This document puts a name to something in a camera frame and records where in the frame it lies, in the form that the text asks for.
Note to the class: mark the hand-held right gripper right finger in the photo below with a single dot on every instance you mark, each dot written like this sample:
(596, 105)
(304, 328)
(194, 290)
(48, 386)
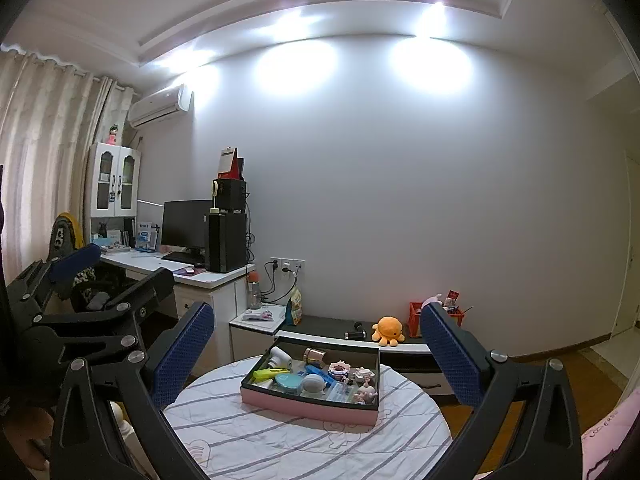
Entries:
(452, 357)

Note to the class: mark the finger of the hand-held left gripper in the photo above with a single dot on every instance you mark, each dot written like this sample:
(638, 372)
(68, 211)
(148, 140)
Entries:
(140, 285)
(75, 260)

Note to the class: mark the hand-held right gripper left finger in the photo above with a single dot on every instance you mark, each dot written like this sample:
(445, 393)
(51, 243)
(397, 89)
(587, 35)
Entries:
(182, 357)

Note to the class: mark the yellow plastic case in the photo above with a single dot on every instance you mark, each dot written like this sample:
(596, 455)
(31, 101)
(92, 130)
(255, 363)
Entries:
(270, 373)

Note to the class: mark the blond doll figurine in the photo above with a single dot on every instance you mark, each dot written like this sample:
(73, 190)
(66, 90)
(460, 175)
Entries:
(365, 394)

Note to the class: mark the round white plug adapter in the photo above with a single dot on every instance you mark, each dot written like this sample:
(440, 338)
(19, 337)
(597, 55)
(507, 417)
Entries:
(279, 357)

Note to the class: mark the teal round compact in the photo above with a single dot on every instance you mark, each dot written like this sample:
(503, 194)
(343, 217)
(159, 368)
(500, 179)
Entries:
(287, 381)

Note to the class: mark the small pink white figurine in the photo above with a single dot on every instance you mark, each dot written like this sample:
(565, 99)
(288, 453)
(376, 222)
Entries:
(339, 369)

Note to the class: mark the pink storage box black rim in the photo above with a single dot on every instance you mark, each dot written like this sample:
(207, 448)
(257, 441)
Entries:
(300, 407)

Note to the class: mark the white astronaut toy silver helmet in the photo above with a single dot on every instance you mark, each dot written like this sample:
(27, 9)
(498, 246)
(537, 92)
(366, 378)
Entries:
(313, 385)

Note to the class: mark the person's left hand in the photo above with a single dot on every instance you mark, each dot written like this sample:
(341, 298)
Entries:
(30, 440)

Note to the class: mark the chair with dark clothing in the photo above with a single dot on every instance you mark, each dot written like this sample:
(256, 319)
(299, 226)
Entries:
(65, 232)

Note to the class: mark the row of books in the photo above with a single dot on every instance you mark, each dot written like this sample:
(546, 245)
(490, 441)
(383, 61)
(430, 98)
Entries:
(130, 237)

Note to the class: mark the black keyboard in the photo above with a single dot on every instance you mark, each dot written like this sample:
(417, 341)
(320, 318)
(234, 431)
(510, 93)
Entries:
(180, 257)

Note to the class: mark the red plastic crate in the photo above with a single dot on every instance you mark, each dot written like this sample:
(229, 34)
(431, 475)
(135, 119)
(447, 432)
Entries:
(415, 322)

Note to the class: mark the pink plush toy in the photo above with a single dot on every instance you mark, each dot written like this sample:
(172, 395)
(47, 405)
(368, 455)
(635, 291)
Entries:
(434, 302)

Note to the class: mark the small white side cabinet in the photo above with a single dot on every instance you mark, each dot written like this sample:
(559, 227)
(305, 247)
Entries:
(250, 340)

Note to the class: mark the orange octopus plush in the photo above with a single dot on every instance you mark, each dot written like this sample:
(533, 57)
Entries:
(387, 331)

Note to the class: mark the black computer monitor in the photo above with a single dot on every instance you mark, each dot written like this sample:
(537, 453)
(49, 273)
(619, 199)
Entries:
(185, 225)

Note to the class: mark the white corner desk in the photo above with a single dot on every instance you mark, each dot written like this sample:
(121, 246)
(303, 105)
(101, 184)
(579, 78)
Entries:
(220, 290)

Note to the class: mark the white glass-door cabinet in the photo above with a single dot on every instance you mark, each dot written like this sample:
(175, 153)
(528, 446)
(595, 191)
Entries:
(114, 180)

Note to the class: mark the black computer tower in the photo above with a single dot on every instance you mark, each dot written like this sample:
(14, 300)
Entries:
(227, 242)

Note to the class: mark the clear bottle orange cap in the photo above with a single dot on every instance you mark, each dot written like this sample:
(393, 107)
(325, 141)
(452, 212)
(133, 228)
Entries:
(255, 292)

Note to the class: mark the small black dumbbell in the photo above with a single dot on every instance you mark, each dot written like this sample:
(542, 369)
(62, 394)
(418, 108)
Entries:
(356, 333)

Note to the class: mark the beige curtain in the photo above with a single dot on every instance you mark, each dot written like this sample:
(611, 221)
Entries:
(45, 160)

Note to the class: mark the clear plastic packet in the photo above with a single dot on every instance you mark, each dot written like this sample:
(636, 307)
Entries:
(341, 394)

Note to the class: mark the yellow snack bag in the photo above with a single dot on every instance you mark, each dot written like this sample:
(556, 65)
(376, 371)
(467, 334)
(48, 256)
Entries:
(295, 307)

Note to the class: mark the black speaker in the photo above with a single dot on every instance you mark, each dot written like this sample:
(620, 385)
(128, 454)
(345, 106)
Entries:
(230, 195)

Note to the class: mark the pink doll ornament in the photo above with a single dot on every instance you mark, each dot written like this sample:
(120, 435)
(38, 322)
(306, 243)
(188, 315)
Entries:
(112, 135)

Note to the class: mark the rose gold metal cylinder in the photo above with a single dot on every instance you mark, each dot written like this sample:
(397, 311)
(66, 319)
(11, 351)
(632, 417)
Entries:
(315, 356)

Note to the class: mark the low black-top cabinet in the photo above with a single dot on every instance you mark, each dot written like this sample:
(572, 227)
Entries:
(320, 327)

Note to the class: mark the red white desk calendar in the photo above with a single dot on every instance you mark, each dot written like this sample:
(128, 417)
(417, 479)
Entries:
(230, 162)

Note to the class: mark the pink quilt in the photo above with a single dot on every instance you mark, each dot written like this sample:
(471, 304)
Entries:
(610, 435)

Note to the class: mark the white air conditioner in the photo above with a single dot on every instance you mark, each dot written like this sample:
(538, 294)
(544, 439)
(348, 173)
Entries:
(160, 106)

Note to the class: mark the white door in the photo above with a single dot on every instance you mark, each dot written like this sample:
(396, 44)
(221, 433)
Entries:
(627, 250)

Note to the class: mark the white wall outlet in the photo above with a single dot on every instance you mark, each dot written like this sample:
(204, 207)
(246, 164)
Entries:
(287, 266)

